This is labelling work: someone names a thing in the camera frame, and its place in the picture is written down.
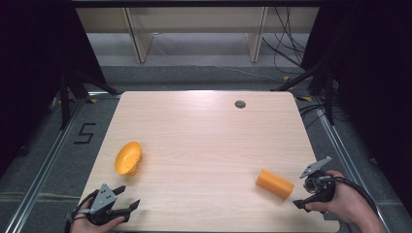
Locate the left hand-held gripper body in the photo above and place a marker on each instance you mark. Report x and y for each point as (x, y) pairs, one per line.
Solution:
(103, 199)

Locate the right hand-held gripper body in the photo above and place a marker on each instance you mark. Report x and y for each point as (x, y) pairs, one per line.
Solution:
(319, 186)

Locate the yellow perforated bowl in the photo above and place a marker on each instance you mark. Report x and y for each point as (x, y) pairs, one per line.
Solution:
(129, 158)

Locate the orange cylinder block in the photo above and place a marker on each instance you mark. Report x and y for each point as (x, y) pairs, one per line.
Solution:
(274, 183)

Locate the person's right hand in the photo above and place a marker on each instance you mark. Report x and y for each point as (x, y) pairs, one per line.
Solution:
(345, 200)

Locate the person's left hand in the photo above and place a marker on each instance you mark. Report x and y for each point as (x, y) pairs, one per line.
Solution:
(86, 226)

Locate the yellow black floor tape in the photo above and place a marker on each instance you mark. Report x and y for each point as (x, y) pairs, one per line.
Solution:
(303, 98)
(93, 100)
(286, 78)

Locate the black metal stand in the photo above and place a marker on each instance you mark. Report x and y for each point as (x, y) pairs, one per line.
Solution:
(328, 93)
(66, 97)

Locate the dark curtain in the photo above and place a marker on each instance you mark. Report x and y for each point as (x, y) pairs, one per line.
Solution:
(375, 81)
(35, 64)

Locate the beige wooden desk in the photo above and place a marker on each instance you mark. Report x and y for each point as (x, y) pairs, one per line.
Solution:
(194, 19)

